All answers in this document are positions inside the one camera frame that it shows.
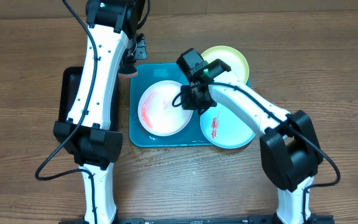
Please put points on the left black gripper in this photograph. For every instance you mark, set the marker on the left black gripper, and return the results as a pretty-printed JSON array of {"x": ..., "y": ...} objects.
[{"x": 142, "y": 55}]

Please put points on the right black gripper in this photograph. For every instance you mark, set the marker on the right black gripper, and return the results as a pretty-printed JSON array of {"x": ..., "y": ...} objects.
[{"x": 192, "y": 104}]

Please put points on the pink cleaning sponge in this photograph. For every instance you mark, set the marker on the pink cleaning sponge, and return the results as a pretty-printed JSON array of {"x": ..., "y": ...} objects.
[{"x": 127, "y": 70}]

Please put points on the light blue plate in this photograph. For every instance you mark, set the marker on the light blue plate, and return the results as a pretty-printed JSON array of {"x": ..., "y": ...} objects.
[{"x": 224, "y": 129}]

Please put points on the white plate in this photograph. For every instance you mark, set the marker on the white plate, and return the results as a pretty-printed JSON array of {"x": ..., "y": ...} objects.
[{"x": 155, "y": 110}]

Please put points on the yellow plate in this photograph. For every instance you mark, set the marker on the yellow plate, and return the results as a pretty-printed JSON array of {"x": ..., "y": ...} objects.
[{"x": 230, "y": 56}]

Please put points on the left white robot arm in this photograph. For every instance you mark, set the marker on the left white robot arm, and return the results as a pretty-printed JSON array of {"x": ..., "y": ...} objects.
[{"x": 87, "y": 120}]

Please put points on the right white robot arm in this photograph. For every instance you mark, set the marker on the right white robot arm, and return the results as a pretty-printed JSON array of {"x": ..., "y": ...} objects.
[{"x": 289, "y": 147}]

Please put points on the teal plastic tray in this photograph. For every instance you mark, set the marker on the teal plastic tray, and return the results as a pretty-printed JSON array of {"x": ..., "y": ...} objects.
[{"x": 148, "y": 74}]

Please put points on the black plastic tray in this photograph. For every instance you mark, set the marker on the black plastic tray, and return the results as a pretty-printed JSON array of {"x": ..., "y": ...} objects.
[{"x": 70, "y": 85}]

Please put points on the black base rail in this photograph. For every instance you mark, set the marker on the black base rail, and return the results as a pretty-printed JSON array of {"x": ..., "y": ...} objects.
[{"x": 256, "y": 219}]

